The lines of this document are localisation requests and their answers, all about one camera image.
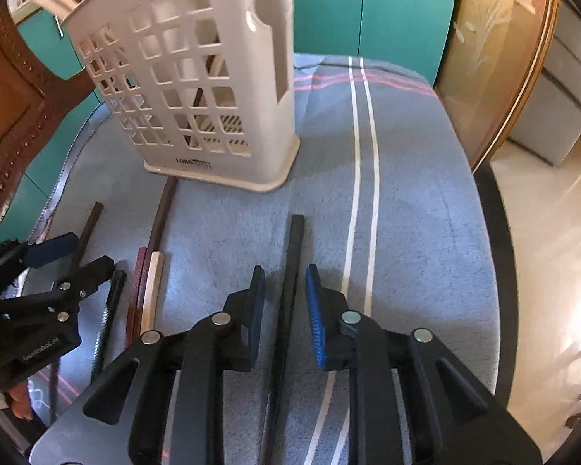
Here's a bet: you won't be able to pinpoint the teal base cabinets under stove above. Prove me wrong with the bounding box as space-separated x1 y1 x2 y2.
290 0 461 87

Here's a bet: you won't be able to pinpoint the cream chopstick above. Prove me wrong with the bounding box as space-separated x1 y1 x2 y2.
140 252 166 335

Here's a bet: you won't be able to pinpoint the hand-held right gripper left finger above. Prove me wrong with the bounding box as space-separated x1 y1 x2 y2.
82 265 267 465

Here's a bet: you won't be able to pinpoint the blue striped towel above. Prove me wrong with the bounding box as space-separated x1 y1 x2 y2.
29 51 502 465

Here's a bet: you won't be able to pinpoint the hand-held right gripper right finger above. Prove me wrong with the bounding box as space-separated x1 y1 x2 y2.
305 264 498 465

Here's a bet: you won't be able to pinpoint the dark brown chopstick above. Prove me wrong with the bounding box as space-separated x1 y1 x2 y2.
146 177 179 253

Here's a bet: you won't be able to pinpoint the grey refrigerator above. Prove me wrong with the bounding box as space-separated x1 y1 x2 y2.
506 5 581 168

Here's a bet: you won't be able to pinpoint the carved wooden chair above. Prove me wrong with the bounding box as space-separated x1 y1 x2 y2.
0 0 107 248

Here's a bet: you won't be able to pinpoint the white plastic utensil basket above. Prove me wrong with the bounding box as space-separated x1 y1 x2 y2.
59 0 302 193

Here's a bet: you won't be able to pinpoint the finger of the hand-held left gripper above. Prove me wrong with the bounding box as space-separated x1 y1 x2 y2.
0 233 79 297
45 255 116 302

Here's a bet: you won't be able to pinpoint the wooden framed glass door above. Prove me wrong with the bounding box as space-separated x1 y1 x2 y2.
436 0 562 172

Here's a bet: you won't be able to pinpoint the dark red chopstick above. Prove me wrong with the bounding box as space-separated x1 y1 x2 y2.
125 247 148 350

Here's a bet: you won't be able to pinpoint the black chopstick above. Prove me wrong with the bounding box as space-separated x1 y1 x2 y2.
48 202 104 424
91 269 127 384
259 214 306 465

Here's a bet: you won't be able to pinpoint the person's left hand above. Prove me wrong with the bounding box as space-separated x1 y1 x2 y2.
4 381 36 422

